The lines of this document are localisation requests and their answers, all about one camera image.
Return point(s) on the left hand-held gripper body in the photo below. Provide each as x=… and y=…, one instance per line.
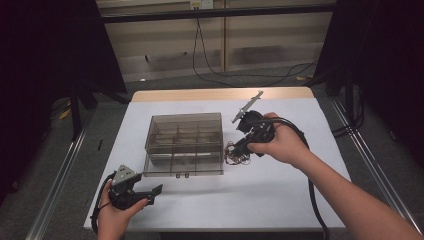
x=124, y=191

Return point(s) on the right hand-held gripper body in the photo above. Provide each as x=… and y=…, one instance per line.
x=256, y=128

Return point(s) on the smoky transparent drawer storage box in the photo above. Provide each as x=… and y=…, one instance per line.
x=185, y=143

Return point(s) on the person's left hand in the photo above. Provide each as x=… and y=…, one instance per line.
x=113, y=221

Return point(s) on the person's right hand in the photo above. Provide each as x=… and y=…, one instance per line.
x=286, y=145

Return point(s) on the small black floor object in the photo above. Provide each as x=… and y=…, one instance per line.
x=100, y=145

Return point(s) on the light wooden table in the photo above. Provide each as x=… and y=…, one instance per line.
x=200, y=94

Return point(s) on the black stand leg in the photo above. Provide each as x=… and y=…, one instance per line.
x=75, y=116

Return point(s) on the black horizontal bar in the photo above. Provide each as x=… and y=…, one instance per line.
x=216, y=14

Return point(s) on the black curtain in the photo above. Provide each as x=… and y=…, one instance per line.
x=383, y=60
x=50, y=66

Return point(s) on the metal floor rail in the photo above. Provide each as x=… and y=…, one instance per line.
x=376, y=166
x=56, y=186

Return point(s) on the white wall socket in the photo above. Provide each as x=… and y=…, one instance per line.
x=201, y=4

